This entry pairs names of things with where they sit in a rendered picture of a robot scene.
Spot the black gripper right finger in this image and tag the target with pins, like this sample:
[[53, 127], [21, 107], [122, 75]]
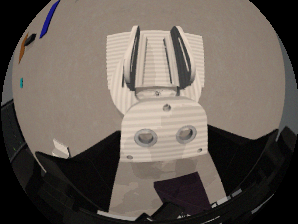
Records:
[[234, 156]]

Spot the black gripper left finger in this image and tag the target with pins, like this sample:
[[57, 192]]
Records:
[[91, 173]]

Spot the dark blue flat bar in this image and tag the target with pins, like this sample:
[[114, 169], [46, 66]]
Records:
[[49, 17]]

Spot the dark grey flat bar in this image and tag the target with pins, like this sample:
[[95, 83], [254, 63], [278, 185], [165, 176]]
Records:
[[29, 40]]

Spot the beige housing plate with two round holes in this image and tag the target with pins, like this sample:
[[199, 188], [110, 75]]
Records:
[[164, 117]]

